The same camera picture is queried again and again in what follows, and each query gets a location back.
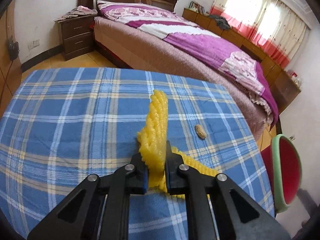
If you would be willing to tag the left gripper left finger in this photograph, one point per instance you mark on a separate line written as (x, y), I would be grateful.
(98, 208)

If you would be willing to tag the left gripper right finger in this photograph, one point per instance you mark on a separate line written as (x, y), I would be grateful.
(217, 208)

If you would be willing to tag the yellow foam sheet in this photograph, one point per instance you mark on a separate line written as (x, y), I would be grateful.
(152, 140)

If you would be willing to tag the red bin green rim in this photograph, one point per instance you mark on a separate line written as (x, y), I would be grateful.
(284, 170)

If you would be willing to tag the blue plaid tablecloth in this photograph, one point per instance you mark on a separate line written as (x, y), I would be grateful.
(64, 124)

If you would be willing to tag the peanut shell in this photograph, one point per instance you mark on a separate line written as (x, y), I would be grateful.
(200, 131)

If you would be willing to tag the long wooden cabinet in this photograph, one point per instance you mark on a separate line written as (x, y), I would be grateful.
(282, 87)

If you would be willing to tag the items on cabinet end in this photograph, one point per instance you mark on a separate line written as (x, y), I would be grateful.
(295, 78)

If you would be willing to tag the wooden bed with headboard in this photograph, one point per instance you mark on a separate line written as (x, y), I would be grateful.
(149, 35)

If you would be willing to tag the dark wooden nightstand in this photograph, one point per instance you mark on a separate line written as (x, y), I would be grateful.
(76, 36)

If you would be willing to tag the purple floral quilt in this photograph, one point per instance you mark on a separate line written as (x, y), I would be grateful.
(205, 46)

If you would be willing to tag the white pink curtains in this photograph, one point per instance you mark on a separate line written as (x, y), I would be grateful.
(269, 24)

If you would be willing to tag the dark clothes pile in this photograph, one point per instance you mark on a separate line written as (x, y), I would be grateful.
(217, 21)

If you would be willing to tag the clothes on nightstand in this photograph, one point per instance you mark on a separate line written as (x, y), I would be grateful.
(77, 12)

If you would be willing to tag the books on cabinet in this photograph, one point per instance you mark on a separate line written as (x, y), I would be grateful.
(196, 7)

